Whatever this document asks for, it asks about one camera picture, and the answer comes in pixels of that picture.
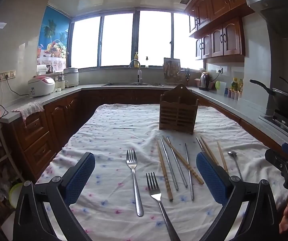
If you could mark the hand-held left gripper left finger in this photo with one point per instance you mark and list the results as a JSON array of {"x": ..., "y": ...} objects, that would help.
[{"x": 80, "y": 178}]

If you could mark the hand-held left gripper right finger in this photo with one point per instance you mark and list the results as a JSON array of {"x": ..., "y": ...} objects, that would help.
[{"x": 211, "y": 180}]

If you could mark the metal chopstick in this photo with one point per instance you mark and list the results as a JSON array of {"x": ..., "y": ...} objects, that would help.
[
  {"x": 181, "y": 174},
  {"x": 190, "y": 180},
  {"x": 200, "y": 144},
  {"x": 169, "y": 164}
]

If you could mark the wooden chopstick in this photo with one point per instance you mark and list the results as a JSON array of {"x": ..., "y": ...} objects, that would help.
[
  {"x": 164, "y": 173},
  {"x": 191, "y": 172},
  {"x": 209, "y": 150},
  {"x": 221, "y": 154}
]

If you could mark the wooden utensil holder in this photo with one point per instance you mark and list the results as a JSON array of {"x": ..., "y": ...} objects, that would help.
[{"x": 177, "y": 113}]

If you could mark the gas stove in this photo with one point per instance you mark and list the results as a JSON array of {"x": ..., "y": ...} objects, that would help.
[{"x": 284, "y": 123}]

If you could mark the small metal spoon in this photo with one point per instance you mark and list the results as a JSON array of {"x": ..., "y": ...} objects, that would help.
[{"x": 232, "y": 153}]

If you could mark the black wok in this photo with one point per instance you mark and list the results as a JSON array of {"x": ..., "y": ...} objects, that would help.
[{"x": 286, "y": 103}]

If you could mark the metal fork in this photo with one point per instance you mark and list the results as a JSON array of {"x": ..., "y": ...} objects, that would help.
[
  {"x": 156, "y": 193},
  {"x": 133, "y": 180}
]

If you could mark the white floral tablecloth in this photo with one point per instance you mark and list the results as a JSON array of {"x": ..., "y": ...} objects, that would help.
[{"x": 113, "y": 130}]

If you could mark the wooden base cabinets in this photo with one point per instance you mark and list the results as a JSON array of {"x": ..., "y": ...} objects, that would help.
[{"x": 36, "y": 130}]

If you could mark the green plastic bowl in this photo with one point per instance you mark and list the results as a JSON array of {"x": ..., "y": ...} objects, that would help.
[{"x": 15, "y": 193}]

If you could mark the grey kitchen countertop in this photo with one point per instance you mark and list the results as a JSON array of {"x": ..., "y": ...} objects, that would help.
[{"x": 234, "y": 105}]

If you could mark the small spice jar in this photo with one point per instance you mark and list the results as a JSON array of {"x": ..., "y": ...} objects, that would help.
[
  {"x": 232, "y": 95},
  {"x": 239, "y": 95},
  {"x": 228, "y": 94}
]

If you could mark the cooking oil bottle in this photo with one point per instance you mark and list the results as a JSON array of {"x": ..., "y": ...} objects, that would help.
[
  {"x": 240, "y": 85},
  {"x": 234, "y": 84}
]

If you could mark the white storage rack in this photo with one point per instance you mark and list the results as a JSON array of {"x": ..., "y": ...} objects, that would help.
[{"x": 1, "y": 150}]

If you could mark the pink checked counter cloth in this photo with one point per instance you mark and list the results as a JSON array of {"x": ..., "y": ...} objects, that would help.
[{"x": 30, "y": 108}]

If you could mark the small white kitchen appliance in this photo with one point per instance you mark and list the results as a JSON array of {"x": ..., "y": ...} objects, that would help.
[{"x": 60, "y": 82}]

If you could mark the steel electric kettle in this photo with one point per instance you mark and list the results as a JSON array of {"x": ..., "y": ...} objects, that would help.
[{"x": 204, "y": 81}]

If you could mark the pink white rice cooker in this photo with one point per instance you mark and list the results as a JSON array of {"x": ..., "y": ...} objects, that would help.
[{"x": 42, "y": 85}]

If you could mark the steel kitchen sink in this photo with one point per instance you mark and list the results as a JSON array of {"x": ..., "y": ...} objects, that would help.
[{"x": 123, "y": 84}]

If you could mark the dish rack with cutting board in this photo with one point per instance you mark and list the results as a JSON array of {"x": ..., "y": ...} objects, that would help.
[{"x": 171, "y": 70}]

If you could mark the chrome kitchen faucet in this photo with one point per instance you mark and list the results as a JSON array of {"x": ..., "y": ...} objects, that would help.
[{"x": 139, "y": 76}]

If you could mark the yellow detergent bottle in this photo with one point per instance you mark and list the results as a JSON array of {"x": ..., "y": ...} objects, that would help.
[{"x": 136, "y": 61}]

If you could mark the clear pump dispenser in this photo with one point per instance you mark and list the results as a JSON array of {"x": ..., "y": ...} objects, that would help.
[{"x": 147, "y": 64}]

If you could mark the steel range hood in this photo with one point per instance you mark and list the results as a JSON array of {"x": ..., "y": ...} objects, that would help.
[{"x": 279, "y": 10}]

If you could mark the large kitchen window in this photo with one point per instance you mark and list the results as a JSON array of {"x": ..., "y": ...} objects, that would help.
[{"x": 116, "y": 40}]

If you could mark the fruit print window blind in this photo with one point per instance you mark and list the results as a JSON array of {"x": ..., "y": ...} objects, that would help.
[{"x": 53, "y": 30}]

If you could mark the small wall outlet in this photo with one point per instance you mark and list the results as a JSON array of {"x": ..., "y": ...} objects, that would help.
[{"x": 219, "y": 70}]

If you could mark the wide wall outlet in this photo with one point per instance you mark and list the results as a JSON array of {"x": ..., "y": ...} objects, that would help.
[{"x": 7, "y": 74}]

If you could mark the wooden wall cabinets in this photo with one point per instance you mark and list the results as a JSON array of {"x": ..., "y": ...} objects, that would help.
[{"x": 224, "y": 17}]

